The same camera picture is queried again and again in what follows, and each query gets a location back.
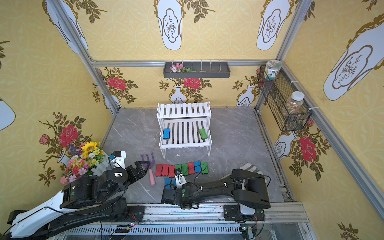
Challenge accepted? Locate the red eraser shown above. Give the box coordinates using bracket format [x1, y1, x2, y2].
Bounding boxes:
[169, 166, 176, 178]
[162, 164, 169, 177]
[188, 163, 196, 175]
[155, 164, 163, 177]

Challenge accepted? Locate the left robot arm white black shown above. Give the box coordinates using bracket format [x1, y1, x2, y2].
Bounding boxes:
[2, 161, 150, 240]

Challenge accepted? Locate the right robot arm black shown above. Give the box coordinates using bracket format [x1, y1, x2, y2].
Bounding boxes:
[161, 169, 271, 211]

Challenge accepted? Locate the white two-tier slatted shelf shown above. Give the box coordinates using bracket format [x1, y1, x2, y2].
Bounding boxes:
[156, 102, 212, 158]

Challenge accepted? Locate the flower arrangement white fence planter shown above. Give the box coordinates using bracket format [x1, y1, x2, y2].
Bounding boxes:
[60, 142, 107, 185]

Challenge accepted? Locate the grey work glove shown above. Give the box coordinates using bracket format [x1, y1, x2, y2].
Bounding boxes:
[220, 163, 263, 181]

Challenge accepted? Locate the small pink flower sprig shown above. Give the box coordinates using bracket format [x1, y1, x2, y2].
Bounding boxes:
[170, 63, 192, 73]

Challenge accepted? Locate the clear jar white lid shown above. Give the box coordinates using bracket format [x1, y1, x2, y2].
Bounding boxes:
[283, 91, 305, 117]

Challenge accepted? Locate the jar with green label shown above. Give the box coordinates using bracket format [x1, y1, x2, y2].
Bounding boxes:
[265, 60, 282, 81]

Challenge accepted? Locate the purple garden fork pink handle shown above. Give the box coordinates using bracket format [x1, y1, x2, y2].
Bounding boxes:
[141, 152, 156, 187]

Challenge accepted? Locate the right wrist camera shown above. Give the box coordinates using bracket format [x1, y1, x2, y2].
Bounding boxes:
[175, 168, 187, 189]

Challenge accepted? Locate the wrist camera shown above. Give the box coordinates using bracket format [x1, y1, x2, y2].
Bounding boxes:
[109, 151, 127, 169]
[175, 168, 187, 189]

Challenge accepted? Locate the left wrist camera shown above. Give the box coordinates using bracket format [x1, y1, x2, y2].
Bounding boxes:
[109, 151, 127, 169]

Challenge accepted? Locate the white slotted cable duct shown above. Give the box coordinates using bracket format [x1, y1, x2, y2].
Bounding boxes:
[66, 224, 241, 236]

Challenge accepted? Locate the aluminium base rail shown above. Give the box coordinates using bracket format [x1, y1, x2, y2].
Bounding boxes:
[133, 203, 310, 224]

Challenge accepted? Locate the dark grey wall tray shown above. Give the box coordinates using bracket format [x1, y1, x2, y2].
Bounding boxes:
[163, 61, 231, 79]

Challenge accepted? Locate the black wire wall basket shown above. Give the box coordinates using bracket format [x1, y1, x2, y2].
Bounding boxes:
[255, 66, 312, 132]

